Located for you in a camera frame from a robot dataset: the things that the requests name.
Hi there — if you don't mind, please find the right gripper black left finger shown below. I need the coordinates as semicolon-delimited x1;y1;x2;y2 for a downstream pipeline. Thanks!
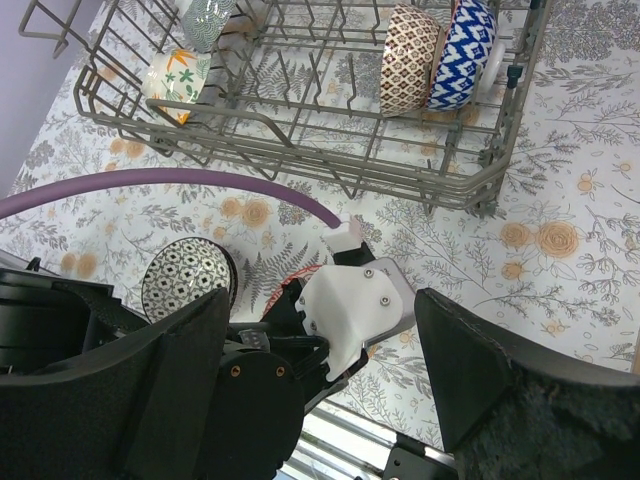
1;289;230;479

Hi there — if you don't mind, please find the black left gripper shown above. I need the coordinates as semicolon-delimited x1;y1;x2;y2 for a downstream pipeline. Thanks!
199;280;368;479

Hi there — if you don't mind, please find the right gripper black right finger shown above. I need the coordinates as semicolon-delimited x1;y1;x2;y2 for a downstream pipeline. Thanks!
414;288;639;479

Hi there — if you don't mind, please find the pink scale patterned bowl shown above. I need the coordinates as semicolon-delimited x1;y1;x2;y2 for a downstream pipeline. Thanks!
263;264;321;315

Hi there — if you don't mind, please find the black patterned bowl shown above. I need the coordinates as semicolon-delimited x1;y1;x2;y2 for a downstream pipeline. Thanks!
141;237;238;323

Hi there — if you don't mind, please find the yellow floral bowl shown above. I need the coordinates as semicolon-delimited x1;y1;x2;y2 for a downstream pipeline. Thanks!
141;49;211;104

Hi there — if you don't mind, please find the brown lattice patterned bowl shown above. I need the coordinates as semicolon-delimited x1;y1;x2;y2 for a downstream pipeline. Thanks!
379;3;441;118

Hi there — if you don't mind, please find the blue zigzag bowl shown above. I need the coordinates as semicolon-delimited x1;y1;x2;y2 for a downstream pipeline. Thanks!
426;0;506;112

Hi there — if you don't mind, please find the grey dotted bowl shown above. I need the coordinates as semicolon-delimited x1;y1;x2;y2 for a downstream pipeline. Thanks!
175;0;236;53

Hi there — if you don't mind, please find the floral table mat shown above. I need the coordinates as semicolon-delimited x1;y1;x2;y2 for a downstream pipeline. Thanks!
0;0;640;451

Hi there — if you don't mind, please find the aluminium frame rail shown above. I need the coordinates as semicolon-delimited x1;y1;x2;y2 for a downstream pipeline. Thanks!
289;404;451;480

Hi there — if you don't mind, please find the white wrist camera, left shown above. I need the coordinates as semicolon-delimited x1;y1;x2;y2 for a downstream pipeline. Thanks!
295;214;416;382

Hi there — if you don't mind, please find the grey wire dish rack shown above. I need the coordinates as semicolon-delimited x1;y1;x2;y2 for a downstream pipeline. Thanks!
18;1;552;217

